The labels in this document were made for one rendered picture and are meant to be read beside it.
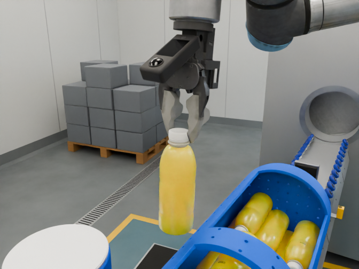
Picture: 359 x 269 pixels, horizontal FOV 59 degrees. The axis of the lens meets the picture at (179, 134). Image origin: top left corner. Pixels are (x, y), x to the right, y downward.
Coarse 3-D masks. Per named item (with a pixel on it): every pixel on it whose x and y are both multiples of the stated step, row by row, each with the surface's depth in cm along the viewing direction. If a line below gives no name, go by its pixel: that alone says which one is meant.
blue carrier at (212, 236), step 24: (264, 168) 97; (288, 168) 95; (240, 192) 85; (264, 192) 104; (288, 192) 99; (312, 192) 95; (216, 216) 74; (288, 216) 102; (312, 216) 97; (192, 240) 67; (216, 240) 63; (240, 240) 62; (168, 264) 61; (192, 264) 80; (264, 264) 58; (312, 264) 71
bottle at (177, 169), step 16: (176, 144) 58; (160, 160) 60; (176, 160) 57; (192, 160) 59; (160, 176) 60; (176, 176) 58; (192, 176) 59; (160, 192) 61; (176, 192) 59; (192, 192) 60; (160, 208) 62; (176, 208) 60; (192, 208) 62; (160, 224) 63; (176, 224) 61; (192, 224) 63
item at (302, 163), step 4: (296, 160) 139; (296, 164) 136; (300, 164) 136; (304, 164) 136; (308, 164) 135; (312, 164) 135; (316, 164) 135; (300, 168) 135; (304, 168) 135; (308, 168) 134; (312, 168) 133; (316, 168) 133; (308, 172) 134; (312, 172) 133; (316, 172) 134; (316, 176) 134
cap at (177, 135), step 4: (176, 128) 60; (180, 128) 60; (172, 132) 58; (176, 132) 58; (180, 132) 58; (184, 132) 58; (168, 136) 59; (172, 136) 58; (176, 136) 57; (180, 136) 57; (184, 136) 58; (172, 140) 58; (176, 140) 58; (180, 140) 58; (184, 140) 58; (188, 140) 59
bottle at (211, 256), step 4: (208, 252) 74; (212, 252) 73; (216, 252) 73; (208, 256) 72; (212, 256) 71; (216, 256) 71; (204, 260) 71; (208, 260) 70; (212, 260) 70; (200, 264) 70; (204, 264) 69; (208, 264) 69; (212, 264) 69; (196, 268) 69; (200, 268) 68; (204, 268) 68; (208, 268) 68
